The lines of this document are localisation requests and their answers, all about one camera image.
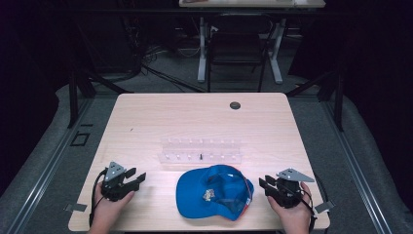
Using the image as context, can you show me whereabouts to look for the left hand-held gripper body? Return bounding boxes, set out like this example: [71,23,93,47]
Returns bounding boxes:
[100,161,141,203]

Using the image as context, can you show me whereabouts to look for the clear acrylic peg rack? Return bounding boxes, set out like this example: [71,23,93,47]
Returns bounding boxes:
[157,137,244,165]

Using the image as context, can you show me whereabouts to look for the black floor cables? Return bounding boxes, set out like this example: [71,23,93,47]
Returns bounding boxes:
[130,45,208,94]

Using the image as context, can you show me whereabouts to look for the person's left hand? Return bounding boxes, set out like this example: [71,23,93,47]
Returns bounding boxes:
[89,181,135,234]

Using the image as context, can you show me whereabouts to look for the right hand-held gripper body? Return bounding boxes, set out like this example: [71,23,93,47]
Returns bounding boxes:
[272,168,316,210]

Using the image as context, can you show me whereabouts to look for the black chair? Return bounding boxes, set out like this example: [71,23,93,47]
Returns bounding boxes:
[206,13,276,94]

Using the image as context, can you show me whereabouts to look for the person's right hand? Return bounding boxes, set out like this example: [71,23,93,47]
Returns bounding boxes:
[266,180,315,234]

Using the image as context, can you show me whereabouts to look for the white-legged desk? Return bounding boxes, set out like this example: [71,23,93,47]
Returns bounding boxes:
[178,0,326,86]

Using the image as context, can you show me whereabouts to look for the grey tape strip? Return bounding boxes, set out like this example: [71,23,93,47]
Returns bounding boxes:
[63,203,89,214]
[314,200,336,215]

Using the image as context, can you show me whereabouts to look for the black metal stand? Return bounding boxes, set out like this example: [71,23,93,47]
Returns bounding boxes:
[285,58,346,133]
[66,19,134,130]

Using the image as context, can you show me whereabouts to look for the blue baseball cap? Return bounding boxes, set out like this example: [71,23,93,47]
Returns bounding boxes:
[175,164,255,222]

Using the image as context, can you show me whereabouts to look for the black cable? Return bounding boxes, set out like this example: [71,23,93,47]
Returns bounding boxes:
[88,169,108,228]
[301,172,329,232]

